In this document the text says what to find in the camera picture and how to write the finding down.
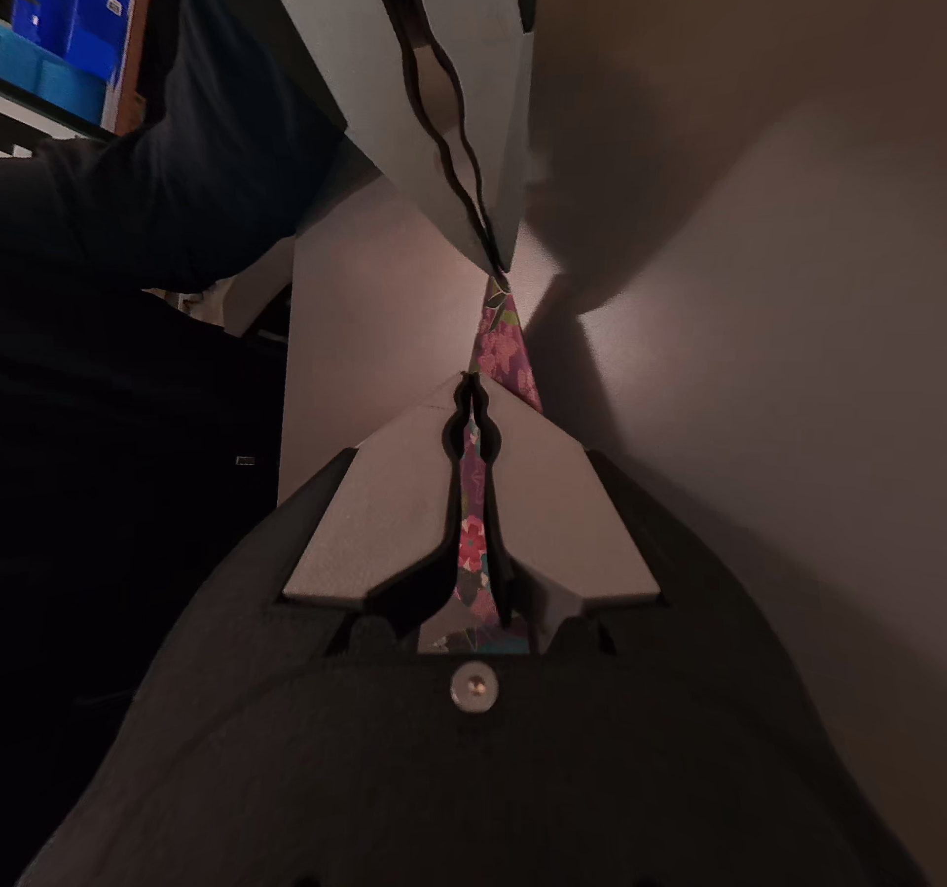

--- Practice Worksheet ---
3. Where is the light blue plastic bin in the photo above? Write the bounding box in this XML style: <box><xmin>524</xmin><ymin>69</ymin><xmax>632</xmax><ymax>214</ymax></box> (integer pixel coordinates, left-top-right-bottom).
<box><xmin>0</xmin><ymin>29</ymin><xmax>109</xmax><ymax>123</ymax></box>

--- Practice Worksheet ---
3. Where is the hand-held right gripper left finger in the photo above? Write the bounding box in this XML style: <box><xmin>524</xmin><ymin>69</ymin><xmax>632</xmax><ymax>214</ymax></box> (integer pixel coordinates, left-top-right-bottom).
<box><xmin>281</xmin><ymin>371</ymin><xmax>474</xmax><ymax>640</ymax></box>

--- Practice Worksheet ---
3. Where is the purple floral origami paper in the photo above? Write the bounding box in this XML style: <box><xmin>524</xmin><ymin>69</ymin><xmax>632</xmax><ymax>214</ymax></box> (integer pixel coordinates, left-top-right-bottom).
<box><xmin>418</xmin><ymin>273</ymin><xmax>546</xmax><ymax>656</ymax></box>

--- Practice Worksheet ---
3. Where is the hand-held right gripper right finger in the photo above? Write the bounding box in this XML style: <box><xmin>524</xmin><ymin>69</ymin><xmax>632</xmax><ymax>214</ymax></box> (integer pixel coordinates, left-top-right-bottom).
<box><xmin>471</xmin><ymin>373</ymin><xmax>662</xmax><ymax>655</ymax></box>

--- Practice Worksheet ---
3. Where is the brown wooden shelf frame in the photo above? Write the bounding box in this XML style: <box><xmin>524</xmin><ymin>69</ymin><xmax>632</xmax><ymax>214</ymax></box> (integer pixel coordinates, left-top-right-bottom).
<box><xmin>100</xmin><ymin>0</ymin><xmax>161</xmax><ymax>135</ymax></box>

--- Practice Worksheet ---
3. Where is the person's left forearm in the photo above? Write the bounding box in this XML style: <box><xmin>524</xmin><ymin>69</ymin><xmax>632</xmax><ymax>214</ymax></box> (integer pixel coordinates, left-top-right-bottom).
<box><xmin>0</xmin><ymin>0</ymin><xmax>386</xmax><ymax>296</ymax></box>

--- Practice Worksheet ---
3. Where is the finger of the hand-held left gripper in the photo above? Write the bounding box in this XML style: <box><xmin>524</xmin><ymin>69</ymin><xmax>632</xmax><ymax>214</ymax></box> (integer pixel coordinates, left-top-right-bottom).
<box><xmin>400</xmin><ymin>0</ymin><xmax>537</xmax><ymax>274</ymax></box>
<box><xmin>255</xmin><ymin>0</ymin><xmax>504</xmax><ymax>274</ymax></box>

